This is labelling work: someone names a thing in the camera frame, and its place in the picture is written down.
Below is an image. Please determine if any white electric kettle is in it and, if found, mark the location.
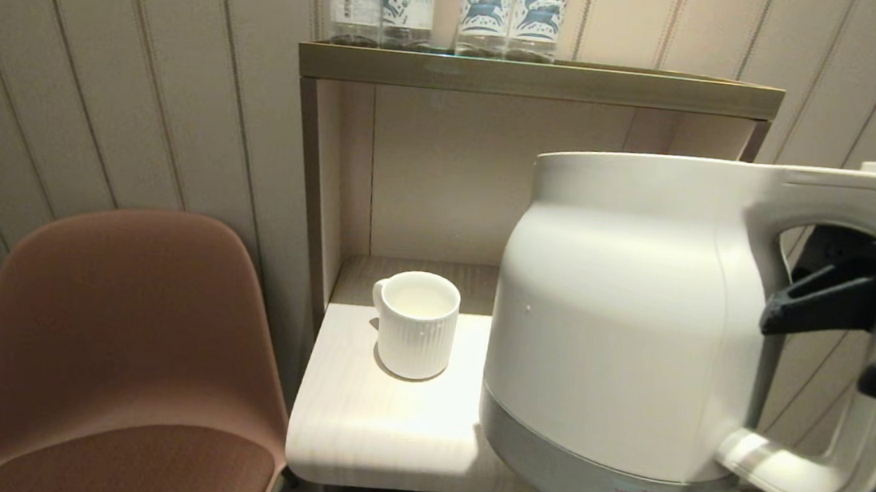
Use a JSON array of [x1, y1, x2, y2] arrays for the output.
[[471, 126, 876, 492]]

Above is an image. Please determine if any clear bottle blue deer label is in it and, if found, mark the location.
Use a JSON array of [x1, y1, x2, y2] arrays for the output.
[[506, 0, 572, 67], [454, 0, 517, 62]]

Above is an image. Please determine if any white ribbed ceramic mug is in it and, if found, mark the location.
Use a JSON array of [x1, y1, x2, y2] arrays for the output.
[[363, 266, 465, 386]]

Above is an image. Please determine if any beige wooden shelf table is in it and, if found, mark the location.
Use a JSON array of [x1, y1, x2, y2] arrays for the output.
[[256, 34, 789, 492]]

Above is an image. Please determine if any clear bottle blue dotted label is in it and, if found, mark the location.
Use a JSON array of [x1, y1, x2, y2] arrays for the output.
[[377, 0, 438, 53]]

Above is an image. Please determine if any pink plastic chair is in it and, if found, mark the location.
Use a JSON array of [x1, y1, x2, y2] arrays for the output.
[[0, 194, 310, 492]]

